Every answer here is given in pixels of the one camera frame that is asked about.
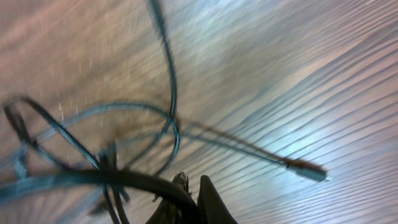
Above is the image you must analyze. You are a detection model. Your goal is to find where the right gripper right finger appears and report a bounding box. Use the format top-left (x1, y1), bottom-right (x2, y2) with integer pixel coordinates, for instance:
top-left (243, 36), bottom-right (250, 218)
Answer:
top-left (197, 175), bottom-right (238, 224)

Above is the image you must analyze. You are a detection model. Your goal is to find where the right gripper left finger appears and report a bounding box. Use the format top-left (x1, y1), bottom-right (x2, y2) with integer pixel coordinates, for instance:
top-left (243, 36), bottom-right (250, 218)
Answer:
top-left (146, 172), bottom-right (192, 224)

